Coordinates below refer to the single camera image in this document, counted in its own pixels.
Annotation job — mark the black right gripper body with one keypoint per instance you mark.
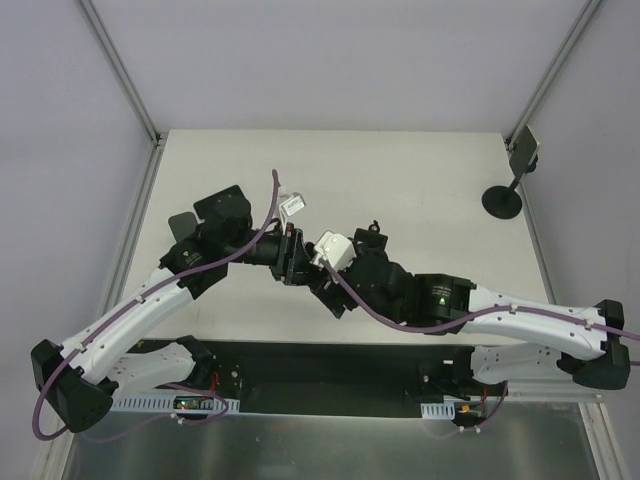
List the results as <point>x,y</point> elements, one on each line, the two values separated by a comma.
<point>344,286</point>

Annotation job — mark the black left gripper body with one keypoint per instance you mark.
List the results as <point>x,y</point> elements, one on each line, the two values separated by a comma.
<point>289,257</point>

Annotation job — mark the black phone stand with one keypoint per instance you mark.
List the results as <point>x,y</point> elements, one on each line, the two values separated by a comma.
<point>370,238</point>
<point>503,202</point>

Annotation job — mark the black phone silver edge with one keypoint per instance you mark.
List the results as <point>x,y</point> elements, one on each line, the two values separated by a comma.
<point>524,152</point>

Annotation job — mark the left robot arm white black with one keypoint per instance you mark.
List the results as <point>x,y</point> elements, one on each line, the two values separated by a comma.
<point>81,378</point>

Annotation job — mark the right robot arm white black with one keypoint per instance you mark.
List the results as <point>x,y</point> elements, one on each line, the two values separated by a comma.
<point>582,344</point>

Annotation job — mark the black phone left side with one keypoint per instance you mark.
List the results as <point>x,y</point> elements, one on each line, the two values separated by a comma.
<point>229,203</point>

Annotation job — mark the dark grey phone flat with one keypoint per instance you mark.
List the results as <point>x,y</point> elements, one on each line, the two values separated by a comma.
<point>183,226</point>

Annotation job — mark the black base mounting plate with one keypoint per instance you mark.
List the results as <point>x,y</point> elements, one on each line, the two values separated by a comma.
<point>351,380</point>

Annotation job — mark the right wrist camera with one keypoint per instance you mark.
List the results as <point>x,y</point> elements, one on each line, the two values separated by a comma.
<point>334,249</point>

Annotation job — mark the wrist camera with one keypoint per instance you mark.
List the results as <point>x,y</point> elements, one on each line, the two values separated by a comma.
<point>289,203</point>
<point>334,249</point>

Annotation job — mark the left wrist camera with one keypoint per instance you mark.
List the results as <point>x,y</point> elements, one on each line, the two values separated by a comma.
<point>289,203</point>

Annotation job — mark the white cable duct right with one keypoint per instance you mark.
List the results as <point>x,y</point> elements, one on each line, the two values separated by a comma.
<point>438,411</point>

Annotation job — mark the white cable duct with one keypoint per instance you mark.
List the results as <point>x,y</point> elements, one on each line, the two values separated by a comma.
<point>438,411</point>
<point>172,403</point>

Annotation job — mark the aluminium frame rail left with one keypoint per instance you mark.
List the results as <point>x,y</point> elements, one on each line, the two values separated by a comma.
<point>120,269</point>

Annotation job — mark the white cable duct left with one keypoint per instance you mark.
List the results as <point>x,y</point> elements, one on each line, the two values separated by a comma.
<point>172,403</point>

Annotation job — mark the aluminium frame post right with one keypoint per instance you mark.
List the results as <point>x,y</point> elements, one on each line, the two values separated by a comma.
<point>577,30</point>

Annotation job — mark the aluminium frame post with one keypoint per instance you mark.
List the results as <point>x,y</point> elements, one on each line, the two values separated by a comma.
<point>107,46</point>
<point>577,30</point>

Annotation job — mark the aluminium frame post left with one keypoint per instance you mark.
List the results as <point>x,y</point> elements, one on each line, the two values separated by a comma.
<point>107,46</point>

